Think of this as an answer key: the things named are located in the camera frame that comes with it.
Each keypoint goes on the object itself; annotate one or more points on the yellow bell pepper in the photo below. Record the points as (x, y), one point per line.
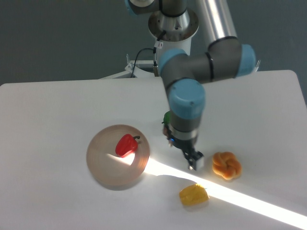
(193, 195)

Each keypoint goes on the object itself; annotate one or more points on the green bell pepper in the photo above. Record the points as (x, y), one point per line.
(166, 118)

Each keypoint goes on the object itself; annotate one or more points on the orange knotted bread roll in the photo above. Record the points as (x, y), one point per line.
(226, 165)

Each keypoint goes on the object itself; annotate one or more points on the red bell pepper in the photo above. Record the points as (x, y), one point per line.
(127, 144)

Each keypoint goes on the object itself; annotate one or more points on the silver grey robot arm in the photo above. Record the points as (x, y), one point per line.
(192, 48)

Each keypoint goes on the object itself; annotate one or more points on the beige round plate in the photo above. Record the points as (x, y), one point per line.
(110, 170)

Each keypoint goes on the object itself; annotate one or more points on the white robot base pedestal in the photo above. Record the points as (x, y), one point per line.
(161, 52)

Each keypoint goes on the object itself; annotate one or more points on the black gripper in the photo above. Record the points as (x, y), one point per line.
(185, 141)

